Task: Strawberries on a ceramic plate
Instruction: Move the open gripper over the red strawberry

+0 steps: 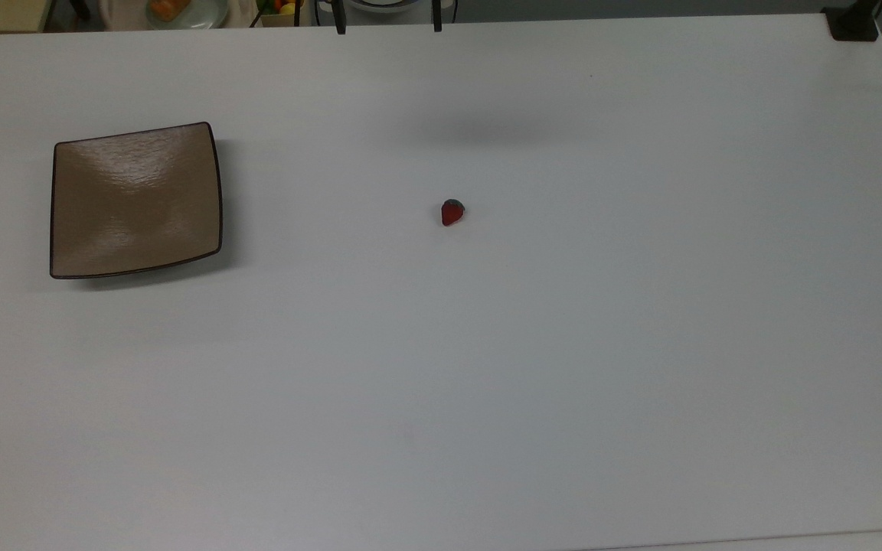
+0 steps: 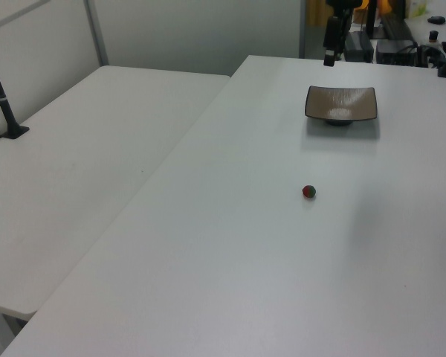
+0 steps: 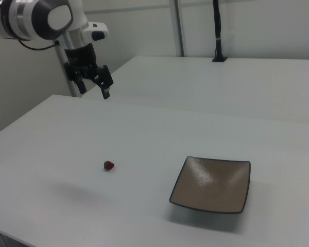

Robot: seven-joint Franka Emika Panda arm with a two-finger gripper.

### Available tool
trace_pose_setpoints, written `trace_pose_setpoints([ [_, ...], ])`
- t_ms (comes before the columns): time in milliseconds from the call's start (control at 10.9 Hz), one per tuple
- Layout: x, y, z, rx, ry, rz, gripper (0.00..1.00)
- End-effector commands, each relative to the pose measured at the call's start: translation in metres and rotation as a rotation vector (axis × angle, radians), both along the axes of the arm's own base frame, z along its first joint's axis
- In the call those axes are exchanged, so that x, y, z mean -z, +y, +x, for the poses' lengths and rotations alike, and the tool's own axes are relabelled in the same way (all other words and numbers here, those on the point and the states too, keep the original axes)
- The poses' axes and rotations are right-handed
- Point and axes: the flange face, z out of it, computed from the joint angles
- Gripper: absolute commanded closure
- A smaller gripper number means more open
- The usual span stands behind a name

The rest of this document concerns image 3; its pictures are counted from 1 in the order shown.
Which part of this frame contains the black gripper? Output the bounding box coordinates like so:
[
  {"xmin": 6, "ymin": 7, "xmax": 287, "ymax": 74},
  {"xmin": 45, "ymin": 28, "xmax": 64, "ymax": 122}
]
[{"xmin": 63, "ymin": 43, "xmax": 114, "ymax": 100}]

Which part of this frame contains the black camera stand pole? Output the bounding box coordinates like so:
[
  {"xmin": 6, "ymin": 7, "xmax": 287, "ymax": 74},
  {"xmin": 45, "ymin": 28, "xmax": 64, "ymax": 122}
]
[{"xmin": 212, "ymin": 0, "xmax": 228, "ymax": 63}]

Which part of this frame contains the aluminium frame post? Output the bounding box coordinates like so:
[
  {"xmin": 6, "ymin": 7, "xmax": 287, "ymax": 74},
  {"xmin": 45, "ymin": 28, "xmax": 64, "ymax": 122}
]
[
  {"xmin": 56, "ymin": 32, "xmax": 82, "ymax": 98},
  {"xmin": 168, "ymin": 0, "xmax": 185, "ymax": 58}
]

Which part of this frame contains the square brown ceramic plate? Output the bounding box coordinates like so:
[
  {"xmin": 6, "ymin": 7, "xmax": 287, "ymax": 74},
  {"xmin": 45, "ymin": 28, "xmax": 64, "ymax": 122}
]
[{"xmin": 169, "ymin": 155, "xmax": 251, "ymax": 215}]

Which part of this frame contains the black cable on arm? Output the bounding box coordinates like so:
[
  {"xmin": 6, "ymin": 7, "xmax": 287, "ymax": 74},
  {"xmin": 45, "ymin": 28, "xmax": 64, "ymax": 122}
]
[{"xmin": 19, "ymin": 40, "xmax": 60, "ymax": 50}]

